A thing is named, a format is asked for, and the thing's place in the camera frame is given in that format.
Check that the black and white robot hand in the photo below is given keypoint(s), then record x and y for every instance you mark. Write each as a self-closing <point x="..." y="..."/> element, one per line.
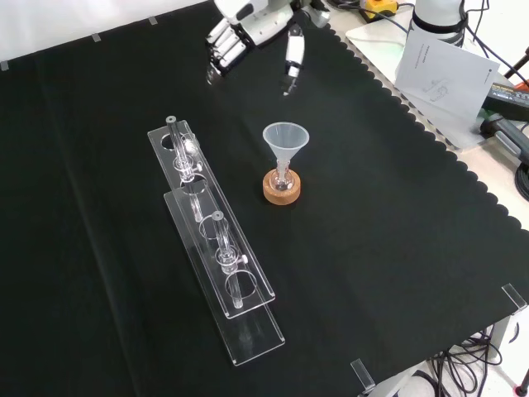
<point x="256" y="22"/>

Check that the clear glass weighing funnel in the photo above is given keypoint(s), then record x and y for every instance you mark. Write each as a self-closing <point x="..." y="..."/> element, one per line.
<point x="290" y="88"/>

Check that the translucent plastic funnel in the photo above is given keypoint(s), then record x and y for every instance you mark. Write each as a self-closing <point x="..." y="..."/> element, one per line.
<point x="285" y="142"/>

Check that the clear acrylic funnel stand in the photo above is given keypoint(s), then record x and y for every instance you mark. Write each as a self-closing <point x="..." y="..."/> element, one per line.
<point x="231" y="264"/>

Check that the grey tape piece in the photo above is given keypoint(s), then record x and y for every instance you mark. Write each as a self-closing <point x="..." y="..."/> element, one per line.
<point x="96" y="37"/>
<point x="153" y="20"/>
<point x="3" y="65"/>

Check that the pale board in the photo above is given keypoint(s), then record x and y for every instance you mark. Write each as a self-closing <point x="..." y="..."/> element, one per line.
<point x="376" y="45"/>

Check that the yellow stop button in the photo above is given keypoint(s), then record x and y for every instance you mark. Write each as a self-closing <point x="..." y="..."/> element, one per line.
<point x="382" y="6"/>

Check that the small round-bottom glass flask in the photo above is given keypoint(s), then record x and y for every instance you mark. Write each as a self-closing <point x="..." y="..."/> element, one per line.
<point x="282" y="181"/>

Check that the white paper booklet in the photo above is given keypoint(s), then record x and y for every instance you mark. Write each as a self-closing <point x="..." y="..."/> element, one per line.
<point x="448" y="78"/>

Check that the black bench cloth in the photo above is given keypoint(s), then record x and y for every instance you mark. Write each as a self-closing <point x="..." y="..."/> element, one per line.
<point x="124" y="248"/>

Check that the black power adapter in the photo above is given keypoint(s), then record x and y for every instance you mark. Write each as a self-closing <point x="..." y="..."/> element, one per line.
<point x="508" y="97"/>

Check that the black tripod leg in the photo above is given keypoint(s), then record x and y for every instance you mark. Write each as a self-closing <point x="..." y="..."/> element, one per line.
<point x="518" y="70"/>

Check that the clear cloth clip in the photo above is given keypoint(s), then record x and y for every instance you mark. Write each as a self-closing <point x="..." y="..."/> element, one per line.
<point x="363" y="374"/>
<point x="515" y="297"/>

